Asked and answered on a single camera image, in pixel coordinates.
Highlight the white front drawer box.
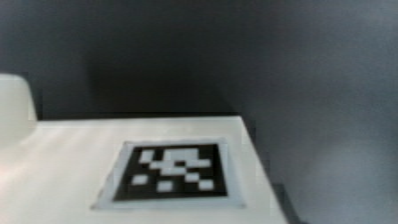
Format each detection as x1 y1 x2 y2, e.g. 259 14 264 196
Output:
0 73 287 224

